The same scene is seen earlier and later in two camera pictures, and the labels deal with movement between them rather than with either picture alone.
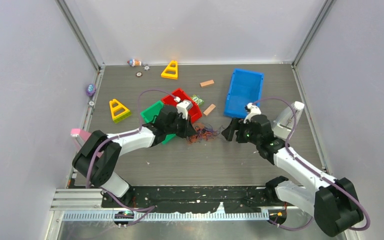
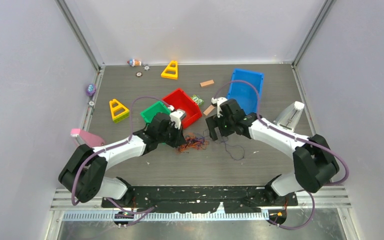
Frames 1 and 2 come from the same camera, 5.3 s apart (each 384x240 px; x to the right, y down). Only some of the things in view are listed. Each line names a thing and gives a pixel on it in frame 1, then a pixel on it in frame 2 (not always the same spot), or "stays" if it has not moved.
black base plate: [192, 199] stays
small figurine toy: [133, 62] stays
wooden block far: [207, 83] stays
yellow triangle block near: [118, 111] stays
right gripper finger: [235, 124] to [211, 122]
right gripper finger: [228, 132] to [212, 133]
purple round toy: [91, 89] stays
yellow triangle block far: [171, 71] stays
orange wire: [193, 139] to [191, 141]
